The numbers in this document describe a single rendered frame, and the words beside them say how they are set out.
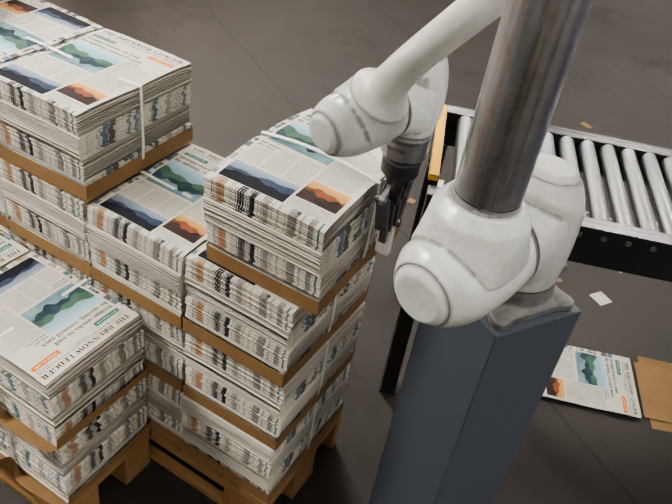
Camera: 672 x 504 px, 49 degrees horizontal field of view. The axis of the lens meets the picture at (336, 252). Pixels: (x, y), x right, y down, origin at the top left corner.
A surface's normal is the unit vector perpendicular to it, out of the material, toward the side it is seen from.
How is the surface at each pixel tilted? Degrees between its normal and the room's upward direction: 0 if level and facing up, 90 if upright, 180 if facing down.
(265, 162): 4
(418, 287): 98
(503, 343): 90
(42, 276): 1
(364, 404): 0
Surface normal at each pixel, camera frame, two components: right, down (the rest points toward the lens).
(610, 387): 0.12, -0.78
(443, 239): -0.68, 0.17
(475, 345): -0.89, 0.19
